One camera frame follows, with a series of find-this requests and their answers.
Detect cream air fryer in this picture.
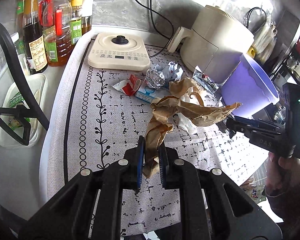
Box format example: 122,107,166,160
167,5,254,84

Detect dark soy sauce bottle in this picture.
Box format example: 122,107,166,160
23,0,48,74

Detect clear plastic wrapper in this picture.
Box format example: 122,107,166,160
192,66,219,94

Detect crumpled aluminium foil ball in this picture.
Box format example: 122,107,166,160
145,68,165,89

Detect white crumpled tissue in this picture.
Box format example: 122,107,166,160
178,113,197,134

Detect black kitchen rack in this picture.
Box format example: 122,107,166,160
270,23,300,92

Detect patterned white table mat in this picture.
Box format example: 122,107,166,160
39,32,268,235

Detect white plastic tray container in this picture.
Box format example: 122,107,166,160
0,74,48,149

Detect white blue paper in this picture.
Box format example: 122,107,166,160
154,61,184,83

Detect cream kettle heating base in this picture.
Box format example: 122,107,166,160
88,33,151,72

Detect brown paper bag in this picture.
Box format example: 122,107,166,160
143,77,242,178

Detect blue white medicine box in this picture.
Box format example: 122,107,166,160
135,82,170,103

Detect small yellow cap bottle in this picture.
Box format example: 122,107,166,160
70,0,83,46

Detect black power cable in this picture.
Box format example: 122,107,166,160
128,0,176,58

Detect person's right hand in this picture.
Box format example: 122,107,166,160
265,152,300,196

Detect hanging chopstick paper bags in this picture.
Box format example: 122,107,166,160
252,22,277,64

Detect large cooking oil bottle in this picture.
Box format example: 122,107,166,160
42,0,74,67

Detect hanging black coiled cable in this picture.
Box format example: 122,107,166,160
245,6,268,34

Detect purple plastic bucket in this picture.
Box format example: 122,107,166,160
221,54,279,118

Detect red white torn packaging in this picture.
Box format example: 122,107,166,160
113,74,143,96

